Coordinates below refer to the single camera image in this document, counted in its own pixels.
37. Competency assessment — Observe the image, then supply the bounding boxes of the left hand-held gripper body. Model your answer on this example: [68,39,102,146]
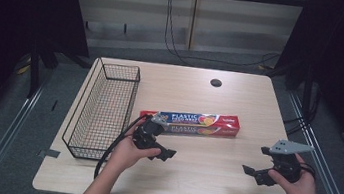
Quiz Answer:
[131,111,170,154]

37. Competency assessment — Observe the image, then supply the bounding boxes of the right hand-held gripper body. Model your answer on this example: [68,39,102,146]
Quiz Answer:
[263,137,317,188]

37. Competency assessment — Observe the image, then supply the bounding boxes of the red plastic wrap box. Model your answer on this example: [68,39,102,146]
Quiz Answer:
[138,102,243,143]

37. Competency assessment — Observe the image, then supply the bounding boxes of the black wire basket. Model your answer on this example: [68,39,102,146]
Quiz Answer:
[59,53,144,166]

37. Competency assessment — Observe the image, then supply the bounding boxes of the person's left hand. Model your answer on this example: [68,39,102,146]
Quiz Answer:
[106,119,165,178]

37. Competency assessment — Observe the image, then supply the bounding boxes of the person's right hand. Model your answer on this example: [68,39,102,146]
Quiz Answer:
[264,149,325,194]

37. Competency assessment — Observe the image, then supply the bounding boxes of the black metal stand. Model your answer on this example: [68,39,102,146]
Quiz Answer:
[297,65,320,123]
[23,37,48,100]

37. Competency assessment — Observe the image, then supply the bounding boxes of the black table grommet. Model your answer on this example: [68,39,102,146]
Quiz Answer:
[209,78,224,88]

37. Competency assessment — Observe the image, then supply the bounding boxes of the black floor tape strip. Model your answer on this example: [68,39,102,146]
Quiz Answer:
[50,98,59,113]

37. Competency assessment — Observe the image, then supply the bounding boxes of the grey tape piece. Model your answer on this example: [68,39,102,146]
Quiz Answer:
[36,147,62,161]

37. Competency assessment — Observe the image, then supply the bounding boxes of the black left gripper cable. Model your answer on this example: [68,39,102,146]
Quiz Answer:
[93,108,153,187]

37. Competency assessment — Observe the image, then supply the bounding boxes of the black floor cables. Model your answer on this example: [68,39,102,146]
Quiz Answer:
[280,87,324,140]

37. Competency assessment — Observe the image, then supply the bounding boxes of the black hanging cable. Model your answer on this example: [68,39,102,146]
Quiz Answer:
[158,0,204,68]
[161,0,289,74]

